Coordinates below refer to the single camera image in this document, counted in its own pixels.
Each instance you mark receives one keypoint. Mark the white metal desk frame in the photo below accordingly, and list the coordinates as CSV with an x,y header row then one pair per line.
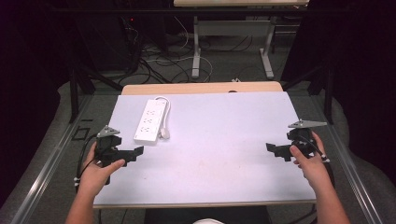
x,y
233,28

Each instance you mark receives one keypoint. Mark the person's white clothing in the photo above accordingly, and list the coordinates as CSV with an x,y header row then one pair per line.
x,y
208,221

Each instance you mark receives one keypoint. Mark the aluminium rail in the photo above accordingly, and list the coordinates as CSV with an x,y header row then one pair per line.
x,y
46,168
351,174

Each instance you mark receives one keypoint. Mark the black metal stand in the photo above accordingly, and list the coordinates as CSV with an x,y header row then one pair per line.
x,y
323,87
74,93

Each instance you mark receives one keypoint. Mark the pale table mat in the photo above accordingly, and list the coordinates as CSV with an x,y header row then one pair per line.
x,y
211,149

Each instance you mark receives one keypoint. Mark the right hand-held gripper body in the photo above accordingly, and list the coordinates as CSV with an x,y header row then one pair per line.
x,y
301,137

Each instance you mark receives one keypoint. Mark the person's left hand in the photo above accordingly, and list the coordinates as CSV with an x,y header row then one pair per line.
x,y
96,175

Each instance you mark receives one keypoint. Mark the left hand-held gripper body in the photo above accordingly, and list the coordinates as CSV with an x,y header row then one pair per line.
x,y
107,144

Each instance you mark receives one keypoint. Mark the person's right hand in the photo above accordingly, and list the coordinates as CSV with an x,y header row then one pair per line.
x,y
313,169

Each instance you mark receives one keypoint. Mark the white power strip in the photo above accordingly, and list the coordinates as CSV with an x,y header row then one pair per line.
x,y
150,122

